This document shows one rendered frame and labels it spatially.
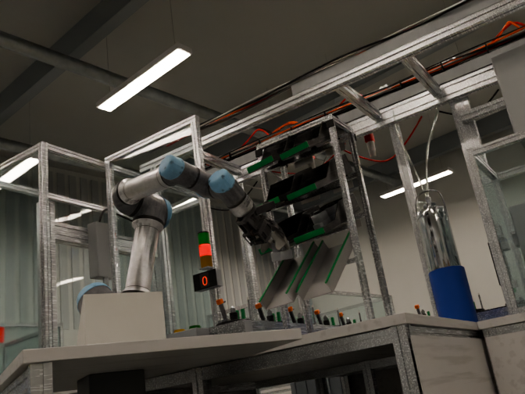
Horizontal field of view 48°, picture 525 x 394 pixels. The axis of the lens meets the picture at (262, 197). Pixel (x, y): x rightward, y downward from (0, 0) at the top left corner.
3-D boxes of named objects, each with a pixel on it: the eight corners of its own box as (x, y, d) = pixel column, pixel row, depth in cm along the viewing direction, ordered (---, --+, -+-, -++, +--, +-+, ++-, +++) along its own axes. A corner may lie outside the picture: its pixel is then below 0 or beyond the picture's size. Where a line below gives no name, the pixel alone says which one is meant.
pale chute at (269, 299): (294, 302, 197) (286, 292, 196) (266, 310, 205) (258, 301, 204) (320, 249, 218) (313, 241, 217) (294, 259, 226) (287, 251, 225)
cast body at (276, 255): (281, 260, 196) (277, 239, 197) (271, 262, 199) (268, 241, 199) (297, 256, 203) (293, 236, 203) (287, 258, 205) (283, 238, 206)
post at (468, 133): (533, 322, 263) (454, 55, 309) (512, 326, 267) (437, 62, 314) (534, 323, 266) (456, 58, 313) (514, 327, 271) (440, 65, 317)
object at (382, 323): (406, 323, 159) (404, 312, 160) (48, 398, 232) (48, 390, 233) (516, 334, 273) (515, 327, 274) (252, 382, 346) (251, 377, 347)
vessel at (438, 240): (457, 264, 253) (435, 182, 266) (425, 272, 260) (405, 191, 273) (466, 267, 264) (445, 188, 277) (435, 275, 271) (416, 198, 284)
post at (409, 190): (448, 338, 281) (387, 84, 328) (440, 340, 283) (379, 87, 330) (451, 338, 285) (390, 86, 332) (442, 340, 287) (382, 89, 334)
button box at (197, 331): (198, 345, 198) (196, 326, 200) (152, 356, 208) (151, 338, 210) (211, 345, 204) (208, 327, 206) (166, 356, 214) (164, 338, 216)
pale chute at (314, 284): (333, 291, 190) (326, 281, 189) (302, 301, 198) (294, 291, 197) (357, 239, 211) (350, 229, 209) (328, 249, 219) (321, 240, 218)
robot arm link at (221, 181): (216, 166, 189) (230, 166, 182) (236, 190, 194) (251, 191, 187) (201, 184, 186) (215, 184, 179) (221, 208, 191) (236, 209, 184)
